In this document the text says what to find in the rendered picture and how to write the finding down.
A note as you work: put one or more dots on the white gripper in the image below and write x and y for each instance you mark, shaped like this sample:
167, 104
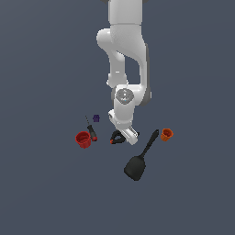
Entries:
126, 132

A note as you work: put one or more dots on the black and orange clamp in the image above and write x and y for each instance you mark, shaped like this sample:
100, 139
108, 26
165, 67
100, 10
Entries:
116, 137

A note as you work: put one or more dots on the small purple block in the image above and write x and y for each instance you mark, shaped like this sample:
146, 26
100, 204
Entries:
96, 118

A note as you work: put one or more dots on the black and red screwdriver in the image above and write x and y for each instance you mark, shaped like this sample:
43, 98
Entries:
91, 131

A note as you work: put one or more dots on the black spatula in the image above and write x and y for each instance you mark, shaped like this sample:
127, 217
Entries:
137, 165

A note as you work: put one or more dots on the orange cup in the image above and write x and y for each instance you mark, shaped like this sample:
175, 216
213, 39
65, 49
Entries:
166, 134

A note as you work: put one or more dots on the red cup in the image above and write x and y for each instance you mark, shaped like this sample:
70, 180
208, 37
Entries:
83, 139

